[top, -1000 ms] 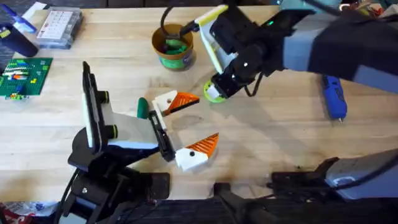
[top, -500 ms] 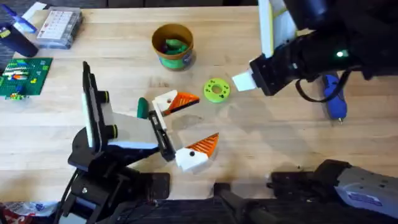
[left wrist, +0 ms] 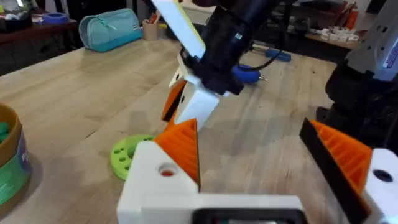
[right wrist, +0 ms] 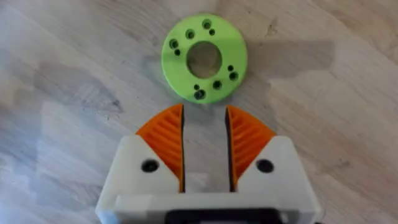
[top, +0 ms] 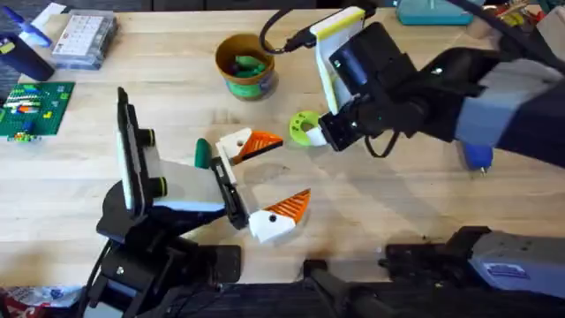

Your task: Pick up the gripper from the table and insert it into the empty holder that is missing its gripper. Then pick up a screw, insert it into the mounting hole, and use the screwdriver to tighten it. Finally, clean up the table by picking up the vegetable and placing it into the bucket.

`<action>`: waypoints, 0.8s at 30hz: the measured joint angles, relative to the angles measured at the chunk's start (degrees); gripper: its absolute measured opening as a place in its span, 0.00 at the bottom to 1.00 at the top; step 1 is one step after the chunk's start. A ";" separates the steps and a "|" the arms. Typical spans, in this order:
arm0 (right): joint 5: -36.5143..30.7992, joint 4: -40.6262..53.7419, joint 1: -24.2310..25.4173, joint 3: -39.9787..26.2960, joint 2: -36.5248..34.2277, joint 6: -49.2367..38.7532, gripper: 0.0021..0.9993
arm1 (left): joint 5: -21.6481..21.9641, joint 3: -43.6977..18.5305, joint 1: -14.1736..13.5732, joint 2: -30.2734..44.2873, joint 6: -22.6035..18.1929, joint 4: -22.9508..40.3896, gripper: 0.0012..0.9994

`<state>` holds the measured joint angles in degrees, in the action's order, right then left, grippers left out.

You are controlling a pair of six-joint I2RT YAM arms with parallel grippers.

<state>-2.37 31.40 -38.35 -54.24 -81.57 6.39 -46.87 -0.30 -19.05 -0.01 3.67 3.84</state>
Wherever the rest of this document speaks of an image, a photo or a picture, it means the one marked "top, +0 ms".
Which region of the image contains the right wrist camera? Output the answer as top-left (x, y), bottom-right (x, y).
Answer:
top-left (328, 21), bottom-right (419, 97)

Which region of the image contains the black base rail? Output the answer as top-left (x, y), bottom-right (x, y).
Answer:
top-left (167, 260), bottom-right (565, 318)

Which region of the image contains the heap of small tools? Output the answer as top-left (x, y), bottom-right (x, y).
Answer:
top-left (479, 0), bottom-right (545, 28)

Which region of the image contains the green board with blocks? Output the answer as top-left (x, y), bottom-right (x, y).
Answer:
top-left (0, 80), bottom-right (77, 144)

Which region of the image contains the clear plastic parts box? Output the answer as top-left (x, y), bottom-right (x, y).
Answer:
top-left (50, 9), bottom-right (120, 72)

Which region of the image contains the left wrist black upright plate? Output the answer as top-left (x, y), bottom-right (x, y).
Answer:
top-left (115, 86), bottom-right (170, 219)

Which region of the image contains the white paper sheet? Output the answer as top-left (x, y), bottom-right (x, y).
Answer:
top-left (30, 1), bottom-right (68, 32)

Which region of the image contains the dark green vegetable toy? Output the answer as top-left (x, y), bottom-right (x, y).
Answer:
top-left (194, 137), bottom-right (214, 170)

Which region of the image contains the teal box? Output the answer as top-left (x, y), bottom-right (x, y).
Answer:
top-left (394, 0), bottom-right (477, 27)

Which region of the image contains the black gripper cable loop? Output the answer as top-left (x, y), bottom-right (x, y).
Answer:
top-left (363, 129), bottom-right (402, 160)

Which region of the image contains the red and white bag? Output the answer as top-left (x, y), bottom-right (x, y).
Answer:
top-left (0, 284), bottom-right (86, 318)

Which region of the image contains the right wrist pale upright plate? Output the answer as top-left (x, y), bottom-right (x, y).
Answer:
top-left (310, 5), bottom-right (367, 117)

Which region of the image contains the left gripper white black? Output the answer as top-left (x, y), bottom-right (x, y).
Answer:
top-left (143, 127), bottom-right (313, 245)

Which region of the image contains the dark blue cylindrical tool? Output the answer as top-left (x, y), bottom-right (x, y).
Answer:
top-left (0, 32), bottom-right (57, 83)

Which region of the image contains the black camera cable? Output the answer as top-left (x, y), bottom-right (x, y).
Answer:
top-left (259, 7), bottom-right (320, 57)

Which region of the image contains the blue handled tool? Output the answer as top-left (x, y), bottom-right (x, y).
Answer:
top-left (0, 4), bottom-right (55, 49)

